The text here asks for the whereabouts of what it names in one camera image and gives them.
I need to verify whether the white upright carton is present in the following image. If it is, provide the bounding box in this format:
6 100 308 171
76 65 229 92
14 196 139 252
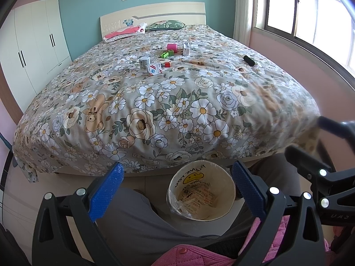
182 43 191 57

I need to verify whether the black remote control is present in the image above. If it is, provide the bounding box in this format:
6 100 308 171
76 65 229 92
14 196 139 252
243 55 256 67

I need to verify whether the pink plastic cup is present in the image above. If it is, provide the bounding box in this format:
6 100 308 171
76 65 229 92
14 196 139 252
167 43 179 53

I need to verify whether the pink quilted jacket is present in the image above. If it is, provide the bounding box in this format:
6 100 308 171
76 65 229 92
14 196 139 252
153 216 289 265

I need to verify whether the green floral pillow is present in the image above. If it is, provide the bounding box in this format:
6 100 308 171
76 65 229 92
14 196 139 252
146 20 185 31

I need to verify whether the window with dark frame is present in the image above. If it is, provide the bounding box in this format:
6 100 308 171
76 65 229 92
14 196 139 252
256 0 354 85

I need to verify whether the floral bed quilt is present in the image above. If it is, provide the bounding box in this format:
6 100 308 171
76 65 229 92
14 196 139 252
13 25 320 183

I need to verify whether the pink white pillow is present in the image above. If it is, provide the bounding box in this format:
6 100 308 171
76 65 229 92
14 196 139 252
103 23 147 43

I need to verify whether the grey trousers leg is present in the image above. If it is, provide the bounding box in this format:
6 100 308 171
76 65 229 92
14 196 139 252
97 153 301 260

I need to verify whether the white wardrobe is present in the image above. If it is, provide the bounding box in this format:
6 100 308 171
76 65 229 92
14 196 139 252
1 0 72 112

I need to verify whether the printed paper trash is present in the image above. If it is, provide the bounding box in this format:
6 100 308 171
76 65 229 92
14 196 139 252
177 184 217 215

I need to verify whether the white curtain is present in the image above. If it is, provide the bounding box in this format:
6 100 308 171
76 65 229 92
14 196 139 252
233 0 254 46

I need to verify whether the green toy piece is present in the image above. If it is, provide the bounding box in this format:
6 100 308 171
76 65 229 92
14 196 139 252
161 51 170 59

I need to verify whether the cream wooden headboard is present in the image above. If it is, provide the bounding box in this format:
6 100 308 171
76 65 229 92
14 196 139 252
100 2 206 37

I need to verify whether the white red medicine box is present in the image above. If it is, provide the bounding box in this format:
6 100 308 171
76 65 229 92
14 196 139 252
147 63 162 76

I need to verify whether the clear plastic bin liner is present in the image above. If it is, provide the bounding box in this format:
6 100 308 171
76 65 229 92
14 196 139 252
165 160 237 222

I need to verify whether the grey white round can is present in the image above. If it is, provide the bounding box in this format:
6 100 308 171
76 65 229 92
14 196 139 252
139 56 150 70

